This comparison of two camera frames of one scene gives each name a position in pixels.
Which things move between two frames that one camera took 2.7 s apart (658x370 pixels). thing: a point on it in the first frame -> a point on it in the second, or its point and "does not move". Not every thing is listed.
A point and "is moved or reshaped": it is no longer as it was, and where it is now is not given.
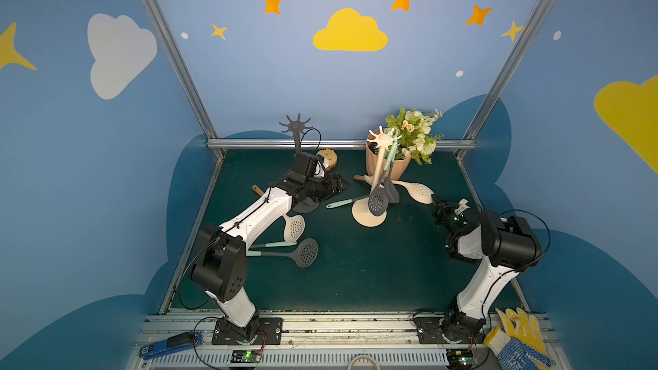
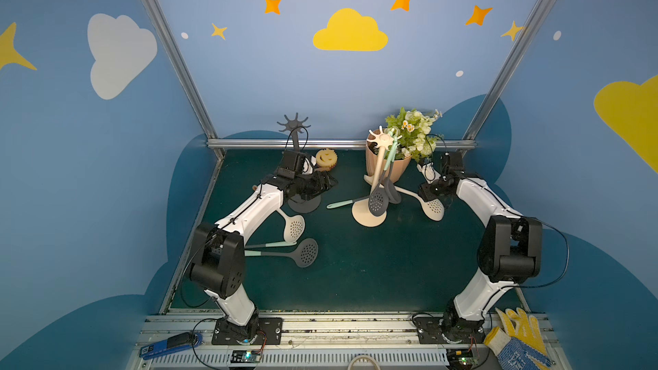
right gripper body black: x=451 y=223 -> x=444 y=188
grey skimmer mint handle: x=347 y=201 does not move
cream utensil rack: x=361 y=212 does not move
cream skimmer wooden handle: x=418 y=191 is moved or reshaped
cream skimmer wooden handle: x=294 y=225 does not move
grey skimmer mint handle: x=379 y=196 does not move
